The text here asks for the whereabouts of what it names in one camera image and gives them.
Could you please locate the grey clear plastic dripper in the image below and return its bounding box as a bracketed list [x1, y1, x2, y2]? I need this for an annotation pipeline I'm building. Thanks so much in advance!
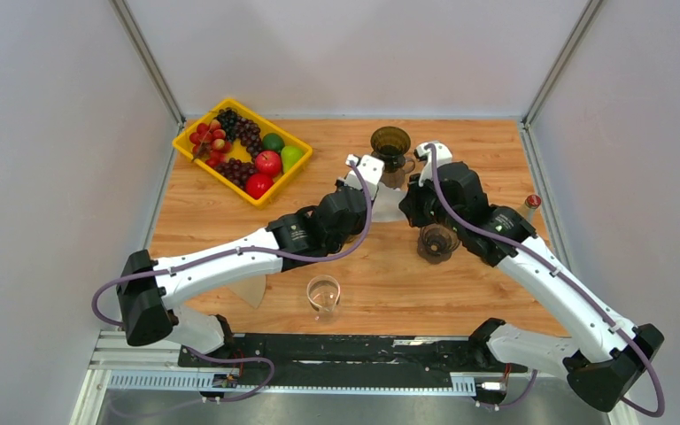
[417, 224, 460, 265]

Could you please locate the dark olive coffee dripper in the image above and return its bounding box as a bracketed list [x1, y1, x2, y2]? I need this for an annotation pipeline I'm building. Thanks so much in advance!
[370, 126, 415, 174]

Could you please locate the white paper coffee filter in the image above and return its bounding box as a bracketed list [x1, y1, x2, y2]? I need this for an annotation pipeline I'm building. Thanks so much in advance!
[372, 182, 407, 223]

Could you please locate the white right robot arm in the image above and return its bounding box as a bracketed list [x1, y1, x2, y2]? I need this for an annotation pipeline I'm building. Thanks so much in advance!
[399, 162, 665, 417]

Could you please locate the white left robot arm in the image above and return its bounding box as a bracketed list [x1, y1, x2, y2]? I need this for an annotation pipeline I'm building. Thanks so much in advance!
[116, 179, 373, 367]

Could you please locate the ribbed glass coffee server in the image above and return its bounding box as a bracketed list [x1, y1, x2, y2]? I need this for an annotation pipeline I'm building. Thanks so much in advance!
[380, 169, 406, 189]

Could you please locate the brown paper coffee filter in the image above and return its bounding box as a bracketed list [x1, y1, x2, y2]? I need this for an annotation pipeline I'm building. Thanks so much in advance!
[227, 275, 267, 309]

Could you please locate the clear glass beaker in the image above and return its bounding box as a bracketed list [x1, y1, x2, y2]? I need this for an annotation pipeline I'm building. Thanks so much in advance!
[306, 274, 342, 323]

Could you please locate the green pear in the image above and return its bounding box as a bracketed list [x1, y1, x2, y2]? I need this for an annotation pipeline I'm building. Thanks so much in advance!
[280, 145, 305, 174]

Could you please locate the red apple near corner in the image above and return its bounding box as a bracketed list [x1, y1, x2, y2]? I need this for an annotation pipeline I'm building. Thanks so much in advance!
[245, 173, 274, 200]

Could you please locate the red apple with stem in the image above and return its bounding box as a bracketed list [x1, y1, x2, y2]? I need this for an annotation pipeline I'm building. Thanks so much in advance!
[253, 150, 282, 178]

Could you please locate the green lime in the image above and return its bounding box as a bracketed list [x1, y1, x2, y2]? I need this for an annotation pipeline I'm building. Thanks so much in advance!
[262, 133, 285, 153]

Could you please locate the cola glass bottle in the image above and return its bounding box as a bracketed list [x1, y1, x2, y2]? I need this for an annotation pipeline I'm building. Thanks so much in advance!
[517, 194, 542, 223]

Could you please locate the dark purple grape bunch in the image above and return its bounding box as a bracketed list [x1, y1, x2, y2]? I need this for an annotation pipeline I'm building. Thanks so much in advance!
[215, 158, 258, 190]

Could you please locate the yellow plastic fruit tray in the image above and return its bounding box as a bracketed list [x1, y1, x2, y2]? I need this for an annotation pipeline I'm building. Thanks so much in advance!
[172, 97, 314, 211]

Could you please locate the red lychee fruit cluster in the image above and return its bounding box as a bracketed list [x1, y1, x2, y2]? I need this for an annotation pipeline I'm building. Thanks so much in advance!
[189, 119, 232, 168]

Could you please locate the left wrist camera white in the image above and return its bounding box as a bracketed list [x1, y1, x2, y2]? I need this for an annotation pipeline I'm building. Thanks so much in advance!
[342, 154, 384, 200]

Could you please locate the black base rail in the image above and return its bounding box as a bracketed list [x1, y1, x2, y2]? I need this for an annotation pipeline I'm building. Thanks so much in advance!
[212, 333, 505, 389]

